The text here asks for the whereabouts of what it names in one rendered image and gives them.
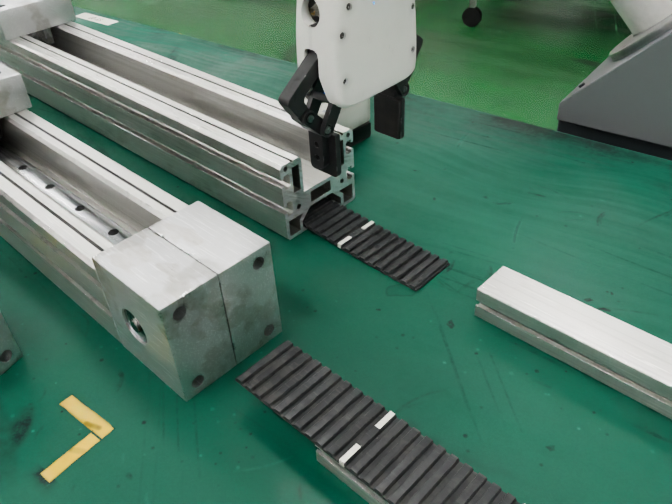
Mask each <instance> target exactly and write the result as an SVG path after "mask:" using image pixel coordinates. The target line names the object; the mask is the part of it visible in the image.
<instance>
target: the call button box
mask: <svg viewBox="0 0 672 504"><path fill-rule="evenodd" d="M327 106H328V103H326V102H323V101H322V102H321V105H320V108H319V112H318V116H320V117H321V118H324V115H325V112H326V109H327ZM369 120H370V98H368V99H366V100H364V101H362V102H360V103H358V104H356V105H354V106H352V107H349V108H341V111H340V114H339V117H338V120H337V123H336V124H339V125H341V126H344V127H347V128H349V129H351V130H352V131H353V142H348V141H347V143H346V145H347V146H349V147H352V146H354V145H356V144H358V143H359V142H361V141H363V140H365V139H367V138H368V137H370V136H371V123H370V122H369Z"/></svg>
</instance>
